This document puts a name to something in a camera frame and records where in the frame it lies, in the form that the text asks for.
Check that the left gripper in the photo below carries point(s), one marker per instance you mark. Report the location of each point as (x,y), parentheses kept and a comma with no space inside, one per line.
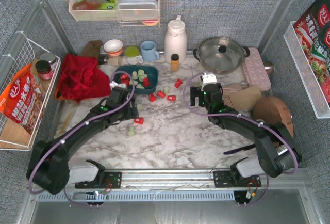
(133,108)

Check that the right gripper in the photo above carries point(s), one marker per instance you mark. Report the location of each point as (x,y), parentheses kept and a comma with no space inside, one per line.
(195,96)

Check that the red capsule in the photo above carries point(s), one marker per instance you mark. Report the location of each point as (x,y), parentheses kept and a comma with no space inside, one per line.
(124,77)
(146,82)
(161,94)
(152,98)
(125,81)
(178,83)

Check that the green capsule bottom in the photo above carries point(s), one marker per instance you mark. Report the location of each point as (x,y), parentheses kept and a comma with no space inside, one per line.
(133,82)

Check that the green capsule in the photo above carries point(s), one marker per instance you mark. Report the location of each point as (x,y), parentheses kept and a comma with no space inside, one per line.
(133,82)
(141,72)
(139,86)
(166,90)

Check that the teal storage basket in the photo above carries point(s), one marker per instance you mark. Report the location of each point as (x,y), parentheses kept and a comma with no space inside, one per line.
(152,75)

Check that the green capsule low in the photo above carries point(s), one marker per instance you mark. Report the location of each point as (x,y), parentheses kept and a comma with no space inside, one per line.
(141,78)

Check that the brown cardboard sheet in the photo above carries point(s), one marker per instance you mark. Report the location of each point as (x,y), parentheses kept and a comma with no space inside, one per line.
(245,98)

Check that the red capsule number two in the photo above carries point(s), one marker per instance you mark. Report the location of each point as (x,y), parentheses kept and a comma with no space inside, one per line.
(171,98)

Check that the red cloth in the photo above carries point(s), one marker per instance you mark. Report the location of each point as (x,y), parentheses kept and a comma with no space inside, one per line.
(81,79)

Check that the brown cloth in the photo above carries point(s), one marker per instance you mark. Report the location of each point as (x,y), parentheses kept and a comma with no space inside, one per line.
(92,49)

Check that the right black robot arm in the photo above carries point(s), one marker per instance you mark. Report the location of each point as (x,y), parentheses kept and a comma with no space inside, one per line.
(276,151)

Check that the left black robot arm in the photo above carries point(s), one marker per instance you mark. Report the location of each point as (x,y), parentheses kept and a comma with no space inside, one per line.
(48,167)

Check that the red capsule two lower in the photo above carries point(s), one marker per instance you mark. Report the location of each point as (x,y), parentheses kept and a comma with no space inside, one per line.
(139,120)

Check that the clear glass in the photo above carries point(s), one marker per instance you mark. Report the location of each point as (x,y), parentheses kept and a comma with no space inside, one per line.
(114,61)

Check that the steel pot with lid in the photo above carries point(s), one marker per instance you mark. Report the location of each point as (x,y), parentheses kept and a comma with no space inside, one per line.
(221,55)

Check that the green lid white cup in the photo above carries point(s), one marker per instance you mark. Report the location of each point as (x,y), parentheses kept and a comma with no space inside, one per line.
(133,56)

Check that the white orange striped bowl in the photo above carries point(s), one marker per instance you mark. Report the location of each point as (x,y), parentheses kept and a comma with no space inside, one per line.
(113,47)

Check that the pink egg tray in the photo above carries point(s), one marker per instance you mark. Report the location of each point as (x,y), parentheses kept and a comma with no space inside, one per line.
(254,70)

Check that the orange spice jar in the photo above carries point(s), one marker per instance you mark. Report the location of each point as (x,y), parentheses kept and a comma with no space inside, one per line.
(174,62)

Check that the blue mug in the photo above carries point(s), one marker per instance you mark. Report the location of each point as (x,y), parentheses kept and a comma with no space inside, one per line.
(149,51)

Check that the round wooden board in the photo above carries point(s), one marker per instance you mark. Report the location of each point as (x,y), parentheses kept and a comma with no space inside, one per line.
(273,110)

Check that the purple knife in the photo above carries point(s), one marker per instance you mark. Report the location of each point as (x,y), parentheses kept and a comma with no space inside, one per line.
(245,148)

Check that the orange tray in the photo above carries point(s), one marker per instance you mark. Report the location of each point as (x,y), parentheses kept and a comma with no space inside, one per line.
(58,96)

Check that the white thermos jug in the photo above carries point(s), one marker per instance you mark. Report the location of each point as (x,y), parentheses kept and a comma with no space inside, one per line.
(176,40)

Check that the steel ladle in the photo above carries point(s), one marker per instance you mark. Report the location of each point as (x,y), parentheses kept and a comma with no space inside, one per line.
(269,68)

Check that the silver lid jar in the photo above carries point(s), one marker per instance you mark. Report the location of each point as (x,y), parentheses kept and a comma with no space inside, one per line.
(50,58)

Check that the red lid jar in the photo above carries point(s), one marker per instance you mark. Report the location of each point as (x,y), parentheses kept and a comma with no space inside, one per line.
(44,70)

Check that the clear plastic containers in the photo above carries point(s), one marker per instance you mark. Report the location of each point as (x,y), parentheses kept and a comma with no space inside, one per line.
(137,9)

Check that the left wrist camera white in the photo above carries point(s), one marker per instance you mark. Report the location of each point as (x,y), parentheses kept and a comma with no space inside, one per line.
(115,84)

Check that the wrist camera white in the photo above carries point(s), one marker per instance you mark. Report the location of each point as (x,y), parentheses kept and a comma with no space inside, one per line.
(208,78)
(115,84)

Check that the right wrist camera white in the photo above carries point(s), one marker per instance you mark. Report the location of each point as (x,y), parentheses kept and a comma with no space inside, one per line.
(208,78)

